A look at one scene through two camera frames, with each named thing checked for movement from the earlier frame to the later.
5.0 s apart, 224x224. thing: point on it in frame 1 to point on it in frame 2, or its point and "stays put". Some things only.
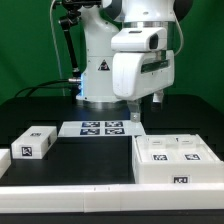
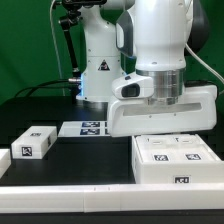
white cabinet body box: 175,159 stays put
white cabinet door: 158,149 stays put
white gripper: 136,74 to 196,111
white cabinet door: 190,148 stays put
